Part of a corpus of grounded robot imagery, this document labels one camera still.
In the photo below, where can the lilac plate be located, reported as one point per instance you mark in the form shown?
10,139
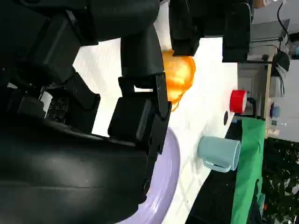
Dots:
163,186

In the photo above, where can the grey machine box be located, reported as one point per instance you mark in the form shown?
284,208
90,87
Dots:
266,35

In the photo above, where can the pale green mug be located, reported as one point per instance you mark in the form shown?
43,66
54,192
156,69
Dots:
217,149

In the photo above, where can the dark green plant foliage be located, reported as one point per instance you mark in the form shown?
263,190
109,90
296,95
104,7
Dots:
280,168

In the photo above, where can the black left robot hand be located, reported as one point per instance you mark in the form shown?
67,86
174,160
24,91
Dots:
236,28

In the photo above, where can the grey cabinet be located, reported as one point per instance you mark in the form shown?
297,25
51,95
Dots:
251,79

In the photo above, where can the black table grommet hole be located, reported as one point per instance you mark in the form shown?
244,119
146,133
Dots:
225,117

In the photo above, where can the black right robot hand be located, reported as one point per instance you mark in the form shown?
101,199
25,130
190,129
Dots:
58,168

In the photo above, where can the orange white toy bread roll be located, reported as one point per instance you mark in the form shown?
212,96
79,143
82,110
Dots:
182,74

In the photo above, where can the green cloth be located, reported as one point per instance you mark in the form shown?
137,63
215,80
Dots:
247,163

